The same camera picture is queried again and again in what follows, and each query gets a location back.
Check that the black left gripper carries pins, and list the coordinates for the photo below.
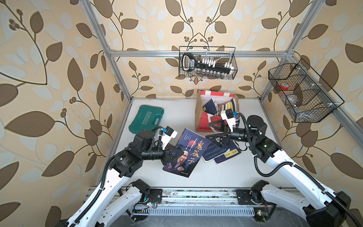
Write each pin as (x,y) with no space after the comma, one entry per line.
(168,151)

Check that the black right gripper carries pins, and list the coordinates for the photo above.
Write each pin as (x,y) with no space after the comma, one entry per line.
(223,138)

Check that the dark book large white characters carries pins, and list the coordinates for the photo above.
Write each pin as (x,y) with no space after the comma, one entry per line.
(194,146)

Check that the red and burlap canvas bag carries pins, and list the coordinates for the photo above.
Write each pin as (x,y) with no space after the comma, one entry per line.
(203,119)

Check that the navy book with yellow label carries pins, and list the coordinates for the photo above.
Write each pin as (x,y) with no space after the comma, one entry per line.
(211,107)

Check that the yellow cartoon man book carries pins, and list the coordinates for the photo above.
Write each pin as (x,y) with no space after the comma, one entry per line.
(228,105)

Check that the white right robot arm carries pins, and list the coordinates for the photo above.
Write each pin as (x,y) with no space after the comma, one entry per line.
(319,205)

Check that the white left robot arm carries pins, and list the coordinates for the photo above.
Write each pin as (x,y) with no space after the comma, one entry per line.
(99,210)

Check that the green plastic tool case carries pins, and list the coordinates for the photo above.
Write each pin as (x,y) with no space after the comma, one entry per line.
(147,118)

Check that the socket wrench set in basket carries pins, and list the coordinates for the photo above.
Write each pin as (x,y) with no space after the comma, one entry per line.
(203,62)

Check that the red tape roll in basket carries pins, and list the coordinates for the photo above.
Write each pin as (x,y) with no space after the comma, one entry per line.
(284,86)

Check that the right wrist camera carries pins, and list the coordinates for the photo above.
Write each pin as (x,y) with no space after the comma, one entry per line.
(230,117)

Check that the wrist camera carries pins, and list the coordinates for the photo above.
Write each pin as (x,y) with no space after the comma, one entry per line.
(230,117)
(168,134)

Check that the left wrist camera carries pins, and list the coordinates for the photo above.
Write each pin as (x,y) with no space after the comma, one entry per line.
(168,134)

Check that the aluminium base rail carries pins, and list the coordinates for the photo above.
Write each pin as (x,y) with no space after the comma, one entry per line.
(198,202)

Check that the black wire basket back wall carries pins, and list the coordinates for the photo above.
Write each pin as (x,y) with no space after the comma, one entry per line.
(229,51)

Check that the black wire basket wall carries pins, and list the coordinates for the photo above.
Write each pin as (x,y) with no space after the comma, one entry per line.
(310,98)
(229,51)

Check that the black wire basket right wall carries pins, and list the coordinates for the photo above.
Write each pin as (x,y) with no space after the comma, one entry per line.
(310,98)

